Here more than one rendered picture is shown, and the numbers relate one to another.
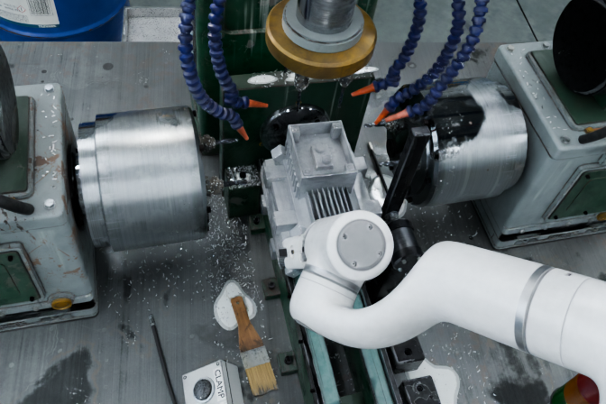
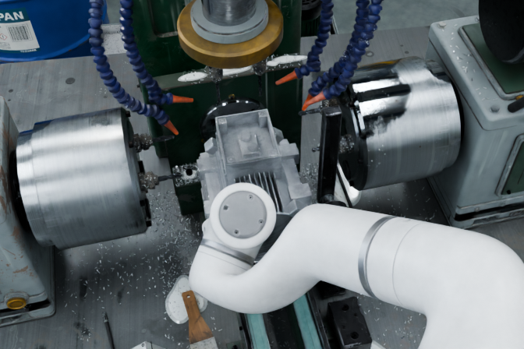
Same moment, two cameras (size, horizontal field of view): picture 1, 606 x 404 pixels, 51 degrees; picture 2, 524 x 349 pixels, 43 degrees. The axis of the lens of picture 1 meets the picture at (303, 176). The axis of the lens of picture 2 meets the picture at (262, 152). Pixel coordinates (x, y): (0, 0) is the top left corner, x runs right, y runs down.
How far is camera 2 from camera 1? 0.22 m
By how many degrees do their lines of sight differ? 7
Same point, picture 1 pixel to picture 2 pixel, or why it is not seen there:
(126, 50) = (87, 65)
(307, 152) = (235, 142)
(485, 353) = not seen: hidden behind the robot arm
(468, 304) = (323, 257)
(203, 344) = (154, 338)
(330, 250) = (213, 220)
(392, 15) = not seen: hidden behind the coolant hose
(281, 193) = (214, 183)
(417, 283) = (284, 244)
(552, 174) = (490, 146)
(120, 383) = not seen: outside the picture
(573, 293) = (403, 236)
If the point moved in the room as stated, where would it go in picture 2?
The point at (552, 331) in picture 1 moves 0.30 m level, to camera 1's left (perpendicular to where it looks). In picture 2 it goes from (385, 273) to (92, 237)
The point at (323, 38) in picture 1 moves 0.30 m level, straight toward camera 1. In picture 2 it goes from (226, 29) to (185, 174)
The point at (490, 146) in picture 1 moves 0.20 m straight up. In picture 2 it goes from (419, 122) to (437, 40)
